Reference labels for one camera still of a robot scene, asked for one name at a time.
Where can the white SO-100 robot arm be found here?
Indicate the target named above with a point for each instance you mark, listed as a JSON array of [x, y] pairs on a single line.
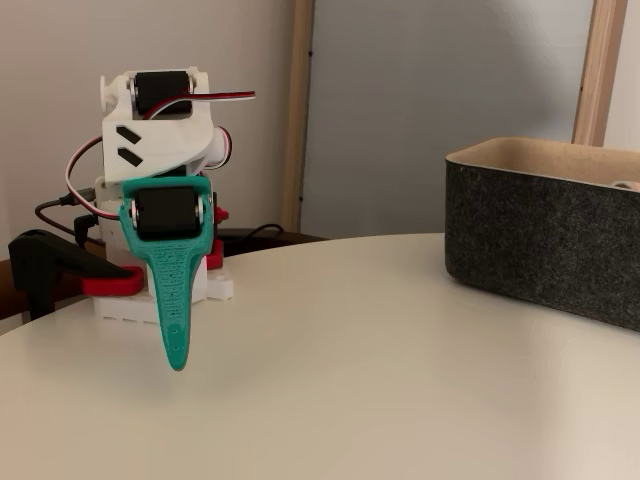
[[150, 145]]

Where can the black red table clamp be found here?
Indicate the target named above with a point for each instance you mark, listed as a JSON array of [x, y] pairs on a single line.
[[217, 257], [50, 260]]

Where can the dark grey felt bin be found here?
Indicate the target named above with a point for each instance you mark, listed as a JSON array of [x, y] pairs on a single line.
[[540, 240]]

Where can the teal gripper black servo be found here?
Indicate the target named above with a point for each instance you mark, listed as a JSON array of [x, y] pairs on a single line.
[[161, 212]]

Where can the grey shelf back panel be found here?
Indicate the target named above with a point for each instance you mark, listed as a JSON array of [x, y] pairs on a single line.
[[440, 75]]

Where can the light wooden shelf post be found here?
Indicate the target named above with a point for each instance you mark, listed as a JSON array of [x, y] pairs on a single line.
[[597, 75], [297, 125]]

